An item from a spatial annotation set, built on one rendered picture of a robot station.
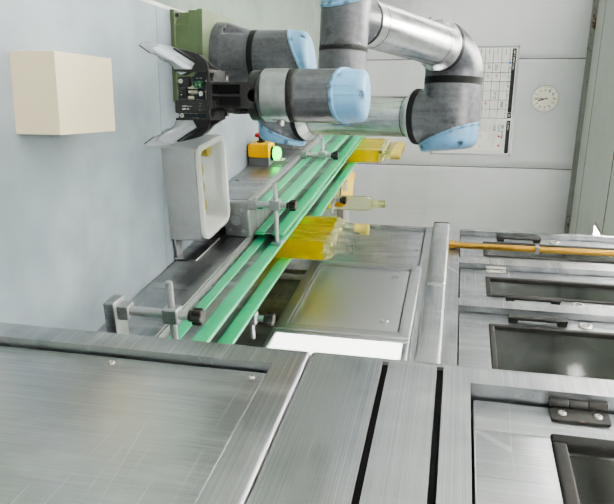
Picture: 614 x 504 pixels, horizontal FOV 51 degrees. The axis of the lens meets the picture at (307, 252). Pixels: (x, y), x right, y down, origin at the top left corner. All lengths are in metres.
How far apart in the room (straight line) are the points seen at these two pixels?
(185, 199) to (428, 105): 0.59
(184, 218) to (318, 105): 0.70
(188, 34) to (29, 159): 0.59
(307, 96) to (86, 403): 0.48
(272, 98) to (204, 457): 0.49
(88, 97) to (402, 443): 0.73
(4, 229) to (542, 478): 0.80
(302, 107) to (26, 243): 0.49
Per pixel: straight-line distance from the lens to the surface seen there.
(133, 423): 0.72
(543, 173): 7.77
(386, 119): 1.38
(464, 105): 1.32
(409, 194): 7.80
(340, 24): 1.00
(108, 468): 0.67
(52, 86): 1.04
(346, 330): 1.58
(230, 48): 1.56
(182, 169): 1.49
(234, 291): 1.42
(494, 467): 0.67
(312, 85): 0.90
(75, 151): 1.20
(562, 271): 2.13
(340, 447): 0.64
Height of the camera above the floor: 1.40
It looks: 13 degrees down
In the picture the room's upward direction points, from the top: 93 degrees clockwise
